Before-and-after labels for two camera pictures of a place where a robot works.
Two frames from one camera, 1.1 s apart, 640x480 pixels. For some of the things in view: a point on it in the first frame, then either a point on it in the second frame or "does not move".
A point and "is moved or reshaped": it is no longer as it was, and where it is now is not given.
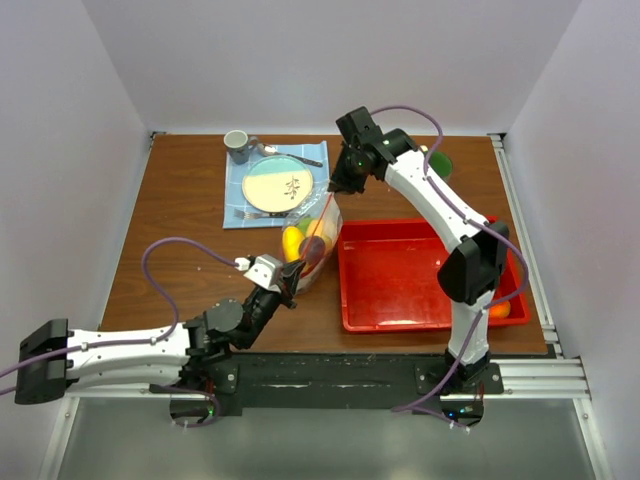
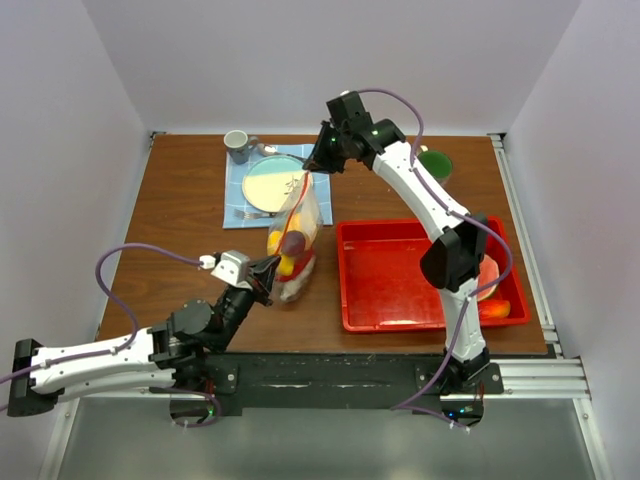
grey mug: x=239 y=143 does not move
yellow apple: x=317 y=227 → x=297 y=222
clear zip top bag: x=311 y=236 is moved or reshaped
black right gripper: x=340 y=181 → x=319 y=159
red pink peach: x=501 y=310 does not move
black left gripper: x=291 y=273 → x=261 y=277
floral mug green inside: x=439 y=162 does not move
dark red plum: x=312 y=249 → x=294 y=242
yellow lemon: x=292 y=237 → x=286 y=263
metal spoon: x=271 y=150 does not move
